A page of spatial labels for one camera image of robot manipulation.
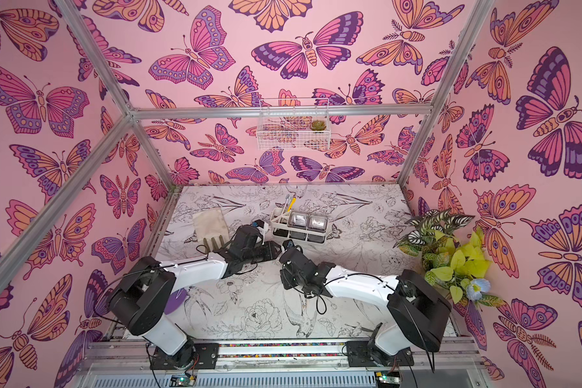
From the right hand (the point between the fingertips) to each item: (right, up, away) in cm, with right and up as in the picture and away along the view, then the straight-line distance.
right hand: (286, 270), depth 85 cm
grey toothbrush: (0, +25, +29) cm, 38 cm away
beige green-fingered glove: (-34, +15, +22) cm, 43 cm away
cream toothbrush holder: (+5, +14, +11) cm, 19 cm away
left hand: (-1, +7, +4) cm, 8 cm away
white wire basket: (+3, +55, +10) cm, 56 cm away
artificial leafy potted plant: (+49, +7, -18) cm, 52 cm away
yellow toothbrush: (+2, +25, +31) cm, 40 cm away
